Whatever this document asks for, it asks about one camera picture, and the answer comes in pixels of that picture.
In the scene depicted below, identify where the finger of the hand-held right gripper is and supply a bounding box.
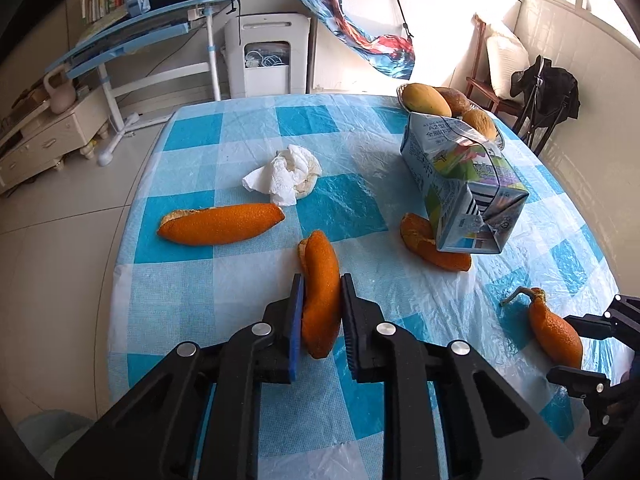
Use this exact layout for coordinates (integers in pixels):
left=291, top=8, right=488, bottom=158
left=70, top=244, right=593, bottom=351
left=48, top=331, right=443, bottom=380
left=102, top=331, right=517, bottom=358
left=564, top=294, right=640, bottom=342
left=546, top=366, right=612, bottom=402

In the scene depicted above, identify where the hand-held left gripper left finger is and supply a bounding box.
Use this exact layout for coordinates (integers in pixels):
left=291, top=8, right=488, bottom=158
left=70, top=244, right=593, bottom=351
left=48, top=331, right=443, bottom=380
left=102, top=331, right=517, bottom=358
left=55, top=274, right=305, bottom=480

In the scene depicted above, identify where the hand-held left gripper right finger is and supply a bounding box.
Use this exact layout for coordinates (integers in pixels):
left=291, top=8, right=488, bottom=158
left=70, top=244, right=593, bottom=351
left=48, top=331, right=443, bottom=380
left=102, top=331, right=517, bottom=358
left=340, top=274, right=583, bottom=480

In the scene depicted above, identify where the curved orange peel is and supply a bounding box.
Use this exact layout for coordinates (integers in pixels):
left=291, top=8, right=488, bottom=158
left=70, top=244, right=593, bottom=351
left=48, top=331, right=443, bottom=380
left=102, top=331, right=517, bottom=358
left=298, top=230, right=342, bottom=360

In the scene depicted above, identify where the orange peel with stem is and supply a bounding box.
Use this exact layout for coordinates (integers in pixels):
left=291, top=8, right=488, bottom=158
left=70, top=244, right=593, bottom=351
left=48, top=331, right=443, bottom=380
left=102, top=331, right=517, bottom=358
left=501, top=287, right=584, bottom=370

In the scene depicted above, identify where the long orange peel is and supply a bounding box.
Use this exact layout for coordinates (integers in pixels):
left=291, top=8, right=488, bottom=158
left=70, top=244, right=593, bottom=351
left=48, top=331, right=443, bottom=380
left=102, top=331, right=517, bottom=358
left=157, top=203, right=286, bottom=247

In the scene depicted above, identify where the pale blue milk carton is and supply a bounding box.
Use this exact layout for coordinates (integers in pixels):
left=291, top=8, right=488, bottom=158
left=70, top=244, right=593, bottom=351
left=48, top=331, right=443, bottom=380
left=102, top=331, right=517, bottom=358
left=400, top=112, right=530, bottom=255

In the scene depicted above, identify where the pale blue bin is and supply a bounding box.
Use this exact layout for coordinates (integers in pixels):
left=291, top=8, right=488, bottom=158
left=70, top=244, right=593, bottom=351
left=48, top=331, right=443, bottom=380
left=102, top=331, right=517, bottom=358
left=15, top=410, right=96, bottom=478

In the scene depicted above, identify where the blue checked tablecloth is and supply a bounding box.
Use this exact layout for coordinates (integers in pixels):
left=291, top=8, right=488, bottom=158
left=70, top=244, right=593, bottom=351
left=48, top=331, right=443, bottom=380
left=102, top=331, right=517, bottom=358
left=107, top=92, right=621, bottom=480

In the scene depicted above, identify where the curled orange peel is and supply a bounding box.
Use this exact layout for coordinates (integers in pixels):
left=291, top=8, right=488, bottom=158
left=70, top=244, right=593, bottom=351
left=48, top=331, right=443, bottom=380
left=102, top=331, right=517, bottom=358
left=400, top=212, right=472, bottom=272

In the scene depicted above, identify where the crumpled white tissue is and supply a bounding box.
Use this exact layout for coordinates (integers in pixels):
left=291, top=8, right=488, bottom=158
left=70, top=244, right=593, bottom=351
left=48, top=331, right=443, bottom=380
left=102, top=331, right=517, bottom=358
left=242, top=144, right=322, bottom=207

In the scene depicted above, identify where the dark woven fruit basket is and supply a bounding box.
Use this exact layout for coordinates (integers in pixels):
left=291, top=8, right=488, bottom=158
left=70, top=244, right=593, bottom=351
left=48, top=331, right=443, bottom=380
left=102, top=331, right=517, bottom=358
left=396, top=84, right=503, bottom=151

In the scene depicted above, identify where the speckled yellow mango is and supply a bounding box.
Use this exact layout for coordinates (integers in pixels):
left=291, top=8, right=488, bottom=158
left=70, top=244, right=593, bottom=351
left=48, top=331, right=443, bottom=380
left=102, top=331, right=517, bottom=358
left=461, top=108, right=498, bottom=141

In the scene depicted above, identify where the black folding chair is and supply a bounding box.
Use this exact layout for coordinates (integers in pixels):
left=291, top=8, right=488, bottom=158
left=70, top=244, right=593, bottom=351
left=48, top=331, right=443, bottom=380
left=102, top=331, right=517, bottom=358
left=510, top=55, right=581, bottom=156

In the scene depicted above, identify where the dark wooden chair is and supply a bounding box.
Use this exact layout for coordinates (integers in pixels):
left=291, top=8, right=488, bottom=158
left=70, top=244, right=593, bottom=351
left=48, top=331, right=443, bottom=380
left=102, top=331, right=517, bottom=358
left=465, top=14, right=526, bottom=117

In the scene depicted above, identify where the white air purifier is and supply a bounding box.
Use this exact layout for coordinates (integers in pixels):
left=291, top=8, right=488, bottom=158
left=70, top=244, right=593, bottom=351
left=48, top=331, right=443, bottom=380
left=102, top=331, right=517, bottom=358
left=223, top=13, right=312, bottom=100

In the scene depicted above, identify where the white pillow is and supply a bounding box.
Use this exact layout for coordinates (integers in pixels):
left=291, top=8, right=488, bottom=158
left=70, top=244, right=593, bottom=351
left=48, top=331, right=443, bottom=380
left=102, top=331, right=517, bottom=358
left=486, top=22, right=531, bottom=100

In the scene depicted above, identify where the colourful printed hanging bag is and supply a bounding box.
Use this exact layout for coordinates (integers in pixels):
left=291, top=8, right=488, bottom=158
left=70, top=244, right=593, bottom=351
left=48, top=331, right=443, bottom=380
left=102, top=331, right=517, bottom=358
left=295, top=0, right=417, bottom=80

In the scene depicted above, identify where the cream television cabinet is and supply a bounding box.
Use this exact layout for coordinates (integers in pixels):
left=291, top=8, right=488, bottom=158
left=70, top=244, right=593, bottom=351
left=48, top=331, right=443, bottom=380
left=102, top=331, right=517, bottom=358
left=0, top=87, right=110, bottom=196

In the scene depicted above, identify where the white storage cabinet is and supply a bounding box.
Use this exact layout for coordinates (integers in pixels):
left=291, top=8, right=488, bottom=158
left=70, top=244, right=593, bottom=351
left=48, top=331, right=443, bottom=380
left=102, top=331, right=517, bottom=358
left=310, top=0, right=521, bottom=96

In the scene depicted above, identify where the pink kettlebell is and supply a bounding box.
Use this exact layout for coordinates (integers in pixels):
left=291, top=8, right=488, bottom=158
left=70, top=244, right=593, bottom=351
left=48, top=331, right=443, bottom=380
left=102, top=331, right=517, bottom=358
left=44, top=71, right=77, bottom=114

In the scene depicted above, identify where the blue white study desk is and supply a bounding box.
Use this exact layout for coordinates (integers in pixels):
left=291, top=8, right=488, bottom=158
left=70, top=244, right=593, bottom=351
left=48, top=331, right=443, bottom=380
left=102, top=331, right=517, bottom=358
left=47, top=0, right=241, bottom=167

